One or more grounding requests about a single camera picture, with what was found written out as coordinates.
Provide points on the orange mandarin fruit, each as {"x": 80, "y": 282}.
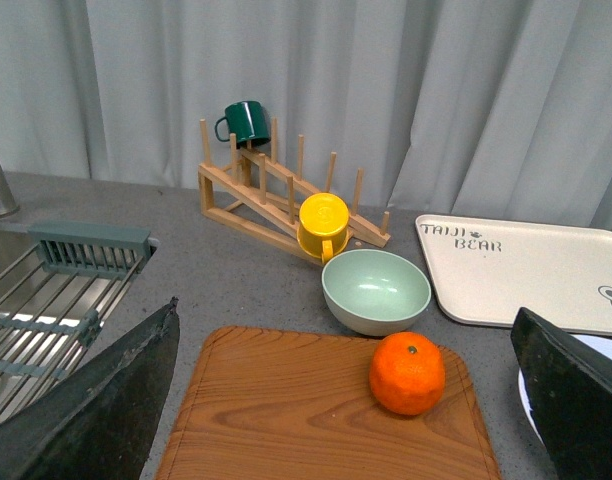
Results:
{"x": 407, "y": 373}

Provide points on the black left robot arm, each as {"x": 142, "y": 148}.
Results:
{"x": 100, "y": 422}

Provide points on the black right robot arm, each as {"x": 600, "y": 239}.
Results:
{"x": 569, "y": 388}

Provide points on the yellow mug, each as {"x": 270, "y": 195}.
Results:
{"x": 323, "y": 226}

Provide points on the wooden dish rack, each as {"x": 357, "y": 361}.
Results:
{"x": 257, "y": 195}

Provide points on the light green bowl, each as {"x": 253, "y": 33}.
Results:
{"x": 375, "y": 293}

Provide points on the dark green mug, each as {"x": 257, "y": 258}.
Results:
{"x": 247, "y": 121}

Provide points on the wooden cutting board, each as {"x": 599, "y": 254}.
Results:
{"x": 272, "y": 404}

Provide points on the cream bear tray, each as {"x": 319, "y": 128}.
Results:
{"x": 483, "y": 271}

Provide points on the grey curtain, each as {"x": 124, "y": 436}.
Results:
{"x": 498, "y": 109}

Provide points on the grey-green sink drain rack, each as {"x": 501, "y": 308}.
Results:
{"x": 59, "y": 282}

